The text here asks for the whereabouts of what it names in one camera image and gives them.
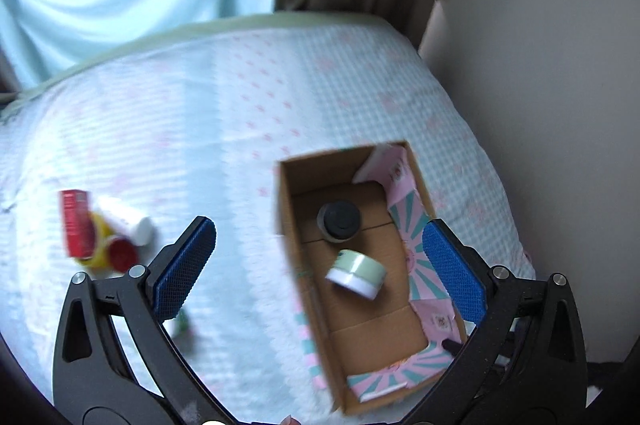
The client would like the pale green bed sheet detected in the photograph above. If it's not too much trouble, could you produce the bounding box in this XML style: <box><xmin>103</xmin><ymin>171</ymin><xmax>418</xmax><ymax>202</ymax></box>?
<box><xmin>0</xmin><ymin>11</ymin><xmax>401</xmax><ymax>126</ymax></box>

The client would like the checkered floral blanket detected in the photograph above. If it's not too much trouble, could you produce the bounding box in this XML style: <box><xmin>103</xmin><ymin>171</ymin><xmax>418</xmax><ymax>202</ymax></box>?
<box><xmin>0</xmin><ymin>24</ymin><xmax>537</xmax><ymax>425</ymax></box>

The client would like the cardboard box with striped print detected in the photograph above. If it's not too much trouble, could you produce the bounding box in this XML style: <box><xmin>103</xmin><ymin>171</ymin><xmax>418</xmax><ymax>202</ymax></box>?
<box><xmin>276</xmin><ymin>141</ymin><xmax>468</xmax><ymax>416</ymax></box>

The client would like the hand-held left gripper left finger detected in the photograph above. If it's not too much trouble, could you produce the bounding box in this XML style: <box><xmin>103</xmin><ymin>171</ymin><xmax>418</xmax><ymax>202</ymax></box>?
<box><xmin>52</xmin><ymin>216</ymin><xmax>236</xmax><ymax>425</ymax></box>

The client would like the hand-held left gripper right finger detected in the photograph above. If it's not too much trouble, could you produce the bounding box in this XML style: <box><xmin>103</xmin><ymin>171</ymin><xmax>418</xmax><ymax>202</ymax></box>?
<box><xmin>400</xmin><ymin>219</ymin><xmax>589</xmax><ymax>425</ymax></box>

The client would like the white pill bottle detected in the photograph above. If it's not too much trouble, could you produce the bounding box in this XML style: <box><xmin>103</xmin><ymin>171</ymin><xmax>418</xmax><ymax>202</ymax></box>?
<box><xmin>96</xmin><ymin>196</ymin><xmax>154</xmax><ymax>247</ymax></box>

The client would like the black round jar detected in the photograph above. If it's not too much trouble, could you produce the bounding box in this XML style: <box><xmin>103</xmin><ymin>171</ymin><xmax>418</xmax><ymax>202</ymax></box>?
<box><xmin>317</xmin><ymin>201</ymin><xmax>362</xmax><ymax>244</ymax></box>

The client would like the green and white round jar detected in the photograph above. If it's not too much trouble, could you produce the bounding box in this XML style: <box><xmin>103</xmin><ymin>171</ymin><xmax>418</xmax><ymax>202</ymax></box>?
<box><xmin>325</xmin><ymin>249</ymin><xmax>387</xmax><ymax>301</ymax></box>

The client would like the red carton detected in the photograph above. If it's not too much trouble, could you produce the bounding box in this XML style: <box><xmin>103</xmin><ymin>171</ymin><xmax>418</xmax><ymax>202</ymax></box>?
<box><xmin>59</xmin><ymin>189</ymin><xmax>99</xmax><ymax>258</ymax></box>

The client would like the yellow bottle with red cap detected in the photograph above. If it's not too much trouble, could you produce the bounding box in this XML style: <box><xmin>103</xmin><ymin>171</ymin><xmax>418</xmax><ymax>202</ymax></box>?
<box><xmin>75</xmin><ymin>213</ymin><xmax>140</xmax><ymax>272</ymax></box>

